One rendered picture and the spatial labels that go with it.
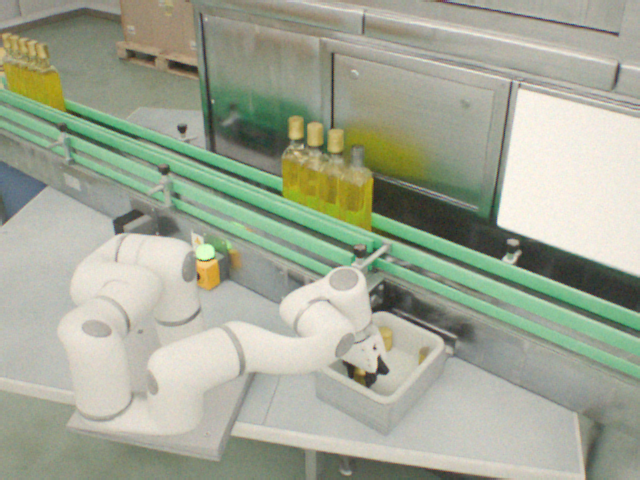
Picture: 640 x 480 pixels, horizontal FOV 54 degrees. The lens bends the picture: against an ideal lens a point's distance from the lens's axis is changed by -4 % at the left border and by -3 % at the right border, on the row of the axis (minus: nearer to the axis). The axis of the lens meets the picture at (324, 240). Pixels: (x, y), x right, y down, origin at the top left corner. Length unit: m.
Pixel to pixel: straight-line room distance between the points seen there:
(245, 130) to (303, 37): 0.37
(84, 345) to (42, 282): 0.86
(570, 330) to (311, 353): 0.54
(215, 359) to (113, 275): 0.27
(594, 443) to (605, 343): 0.49
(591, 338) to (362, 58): 0.76
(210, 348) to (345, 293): 0.25
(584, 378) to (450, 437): 0.28
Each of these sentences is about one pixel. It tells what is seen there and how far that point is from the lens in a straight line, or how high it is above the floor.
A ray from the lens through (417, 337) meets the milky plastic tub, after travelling 1.40.
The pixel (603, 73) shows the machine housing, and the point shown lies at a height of 1.37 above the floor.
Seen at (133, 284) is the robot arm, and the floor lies 1.10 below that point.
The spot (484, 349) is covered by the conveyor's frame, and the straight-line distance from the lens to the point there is 1.41.
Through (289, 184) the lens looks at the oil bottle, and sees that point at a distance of 1.56.
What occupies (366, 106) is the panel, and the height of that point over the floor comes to 1.18.
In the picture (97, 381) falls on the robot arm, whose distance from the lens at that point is 0.98.
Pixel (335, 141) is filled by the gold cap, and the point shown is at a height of 1.15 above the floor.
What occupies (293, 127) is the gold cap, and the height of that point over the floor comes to 1.15.
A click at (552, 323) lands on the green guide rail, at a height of 0.93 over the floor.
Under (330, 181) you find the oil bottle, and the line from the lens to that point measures 1.47.
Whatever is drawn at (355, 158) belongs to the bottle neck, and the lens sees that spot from 1.42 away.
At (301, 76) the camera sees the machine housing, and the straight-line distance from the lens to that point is 1.68.
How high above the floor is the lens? 1.74
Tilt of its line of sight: 33 degrees down
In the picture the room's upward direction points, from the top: straight up
